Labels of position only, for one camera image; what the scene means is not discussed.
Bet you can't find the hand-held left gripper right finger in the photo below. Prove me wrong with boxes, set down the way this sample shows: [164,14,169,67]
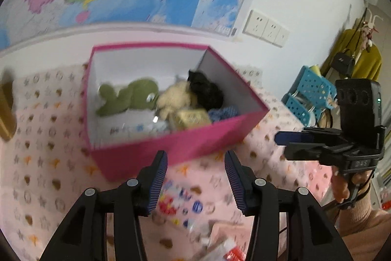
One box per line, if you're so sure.
[224,151,350,261]

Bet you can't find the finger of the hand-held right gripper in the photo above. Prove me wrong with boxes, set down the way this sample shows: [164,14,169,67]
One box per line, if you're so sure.
[282,140,349,165]
[274,126,344,146]

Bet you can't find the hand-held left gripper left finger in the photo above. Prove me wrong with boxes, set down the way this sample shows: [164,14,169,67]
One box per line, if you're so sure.
[40,150,168,261]

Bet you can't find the floral tissue pack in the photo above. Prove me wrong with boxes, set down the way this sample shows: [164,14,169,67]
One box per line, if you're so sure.
[156,182,214,237]

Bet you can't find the pink cardboard box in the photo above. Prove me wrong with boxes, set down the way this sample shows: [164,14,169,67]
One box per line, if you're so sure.
[82,43,271,182]

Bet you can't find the cream plush toy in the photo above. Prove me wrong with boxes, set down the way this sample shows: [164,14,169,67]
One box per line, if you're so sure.
[156,80,196,121]

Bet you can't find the green plush turtle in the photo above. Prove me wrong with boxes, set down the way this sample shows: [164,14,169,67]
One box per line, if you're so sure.
[95,78,159,118]

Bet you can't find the black plush toy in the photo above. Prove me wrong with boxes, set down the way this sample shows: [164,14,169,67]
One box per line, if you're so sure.
[186,69,225,111]

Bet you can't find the person's right forearm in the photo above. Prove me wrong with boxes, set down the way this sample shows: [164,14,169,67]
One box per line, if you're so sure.
[334,184,391,261]

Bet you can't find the person's right hand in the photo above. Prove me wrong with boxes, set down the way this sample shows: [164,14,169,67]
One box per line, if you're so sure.
[331,172,351,204]

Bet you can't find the yellow garment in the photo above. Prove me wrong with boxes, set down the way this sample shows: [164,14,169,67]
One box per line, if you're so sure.
[319,29,382,81]

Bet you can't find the blue plastic basket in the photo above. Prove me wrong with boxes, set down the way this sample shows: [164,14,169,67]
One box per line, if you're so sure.
[281,65,338,127]

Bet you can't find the black handbag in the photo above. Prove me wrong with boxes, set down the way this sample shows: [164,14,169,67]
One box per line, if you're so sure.
[331,48,358,78]

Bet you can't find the blue knitted cloth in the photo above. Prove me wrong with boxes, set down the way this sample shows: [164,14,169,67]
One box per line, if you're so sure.
[208,105,239,124]

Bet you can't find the red white packet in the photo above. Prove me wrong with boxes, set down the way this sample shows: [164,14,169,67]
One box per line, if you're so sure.
[202,237,248,261]

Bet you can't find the white coat rack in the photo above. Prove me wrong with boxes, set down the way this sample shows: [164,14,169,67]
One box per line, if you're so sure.
[362,9,385,50]

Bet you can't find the pink printed blanket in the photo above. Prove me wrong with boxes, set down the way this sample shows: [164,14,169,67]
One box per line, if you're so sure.
[0,64,339,261]

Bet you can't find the white wall socket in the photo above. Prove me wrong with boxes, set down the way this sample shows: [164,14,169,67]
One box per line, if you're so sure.
[263,19,280,42]
[243,10,269,38]
[275,26,290,47]

